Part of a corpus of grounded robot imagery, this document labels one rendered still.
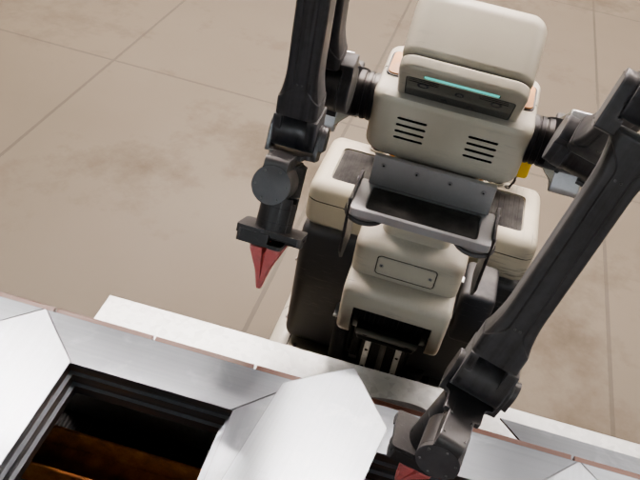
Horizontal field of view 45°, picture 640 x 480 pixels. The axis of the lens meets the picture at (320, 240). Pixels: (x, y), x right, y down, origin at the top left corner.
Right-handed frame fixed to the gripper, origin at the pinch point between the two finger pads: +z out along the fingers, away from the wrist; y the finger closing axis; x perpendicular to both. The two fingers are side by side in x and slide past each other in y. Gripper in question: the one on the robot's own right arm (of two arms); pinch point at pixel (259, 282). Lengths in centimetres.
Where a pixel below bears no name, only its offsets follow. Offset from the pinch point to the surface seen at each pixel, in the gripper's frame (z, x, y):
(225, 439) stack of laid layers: 20.4, -13.2, 2.9
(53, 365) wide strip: 19.0, -10.2, -26.4
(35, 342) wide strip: 17.7, -7.3, -31.3
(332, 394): 14.2, -0.6, 15.8
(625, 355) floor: 36, 154, 104
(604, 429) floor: 52, 121, 96
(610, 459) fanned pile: 20, 21, 67
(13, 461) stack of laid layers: 27.5, -24.0, -23.4
